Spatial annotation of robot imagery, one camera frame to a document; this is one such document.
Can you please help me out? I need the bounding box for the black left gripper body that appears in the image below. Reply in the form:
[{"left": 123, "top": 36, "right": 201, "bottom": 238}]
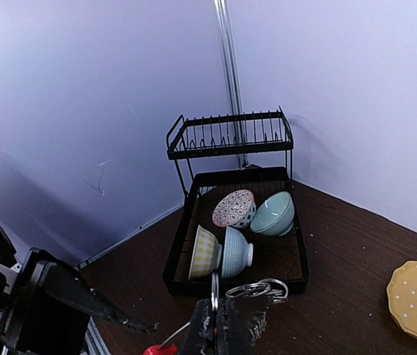
[{"left": 0, "top": 248, "right": 89, "bottom": 354}]

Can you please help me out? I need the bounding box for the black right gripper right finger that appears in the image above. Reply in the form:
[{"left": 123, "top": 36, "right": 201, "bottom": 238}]
[{"left": 216, "top": 299, "right": 256, "bottom": 355}]

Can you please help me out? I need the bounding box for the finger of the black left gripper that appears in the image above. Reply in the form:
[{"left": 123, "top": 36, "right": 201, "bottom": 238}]
[{"left": 44, "top": 262, "right": 157, "bottom": 334}]

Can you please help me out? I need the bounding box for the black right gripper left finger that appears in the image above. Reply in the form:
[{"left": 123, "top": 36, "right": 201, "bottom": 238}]
[{"left": 180, "top": 299, "right": 216, "bottom": 355}]

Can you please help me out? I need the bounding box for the red handled key ring holder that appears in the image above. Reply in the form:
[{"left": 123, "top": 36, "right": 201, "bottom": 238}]
[{"left": 144, "top": 273, "right": 288, "bottom": 354}]

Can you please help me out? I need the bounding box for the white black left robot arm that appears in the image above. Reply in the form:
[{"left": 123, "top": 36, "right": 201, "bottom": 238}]
[{"left": 0, "top": 226, "right": 157, "bottom": 354}]

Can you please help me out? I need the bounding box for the light blue bowl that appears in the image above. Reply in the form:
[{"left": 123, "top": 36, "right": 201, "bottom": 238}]
[{"left": 221, "top": 227, "right": 254, "bottom": 279}]

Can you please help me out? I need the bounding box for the blue patterned bowl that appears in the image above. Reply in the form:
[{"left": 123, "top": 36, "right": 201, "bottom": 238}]
[{"left": 189, "top": 225, "right": 223, "bottom": 280}]

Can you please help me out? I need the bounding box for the green ceramic bowl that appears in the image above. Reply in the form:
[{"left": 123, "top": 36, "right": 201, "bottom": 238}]
[{"left": 250, "top": 191, "right": 295, "bottom": 237}]

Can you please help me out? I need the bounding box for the pink patterned bowl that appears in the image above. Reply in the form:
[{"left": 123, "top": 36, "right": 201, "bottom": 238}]
[{"left": 211, "top": 189, "right": 257, "bottom": 229}]

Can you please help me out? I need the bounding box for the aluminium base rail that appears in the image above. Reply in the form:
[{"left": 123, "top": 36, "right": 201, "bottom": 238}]
[{"left": 81, "top": 318, "right": 110, "bottom": 355}]

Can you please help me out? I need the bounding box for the black wire dish rack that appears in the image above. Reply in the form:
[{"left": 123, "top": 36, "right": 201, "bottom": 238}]
[{"left": 162, "top": 109, "right": 309, "bottom": 296}]

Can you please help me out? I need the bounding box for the left aluminium frame post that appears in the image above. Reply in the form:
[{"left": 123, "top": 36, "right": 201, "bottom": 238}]
[{"left": 211, "top": 0, "right": 250, "bottom": 169}]

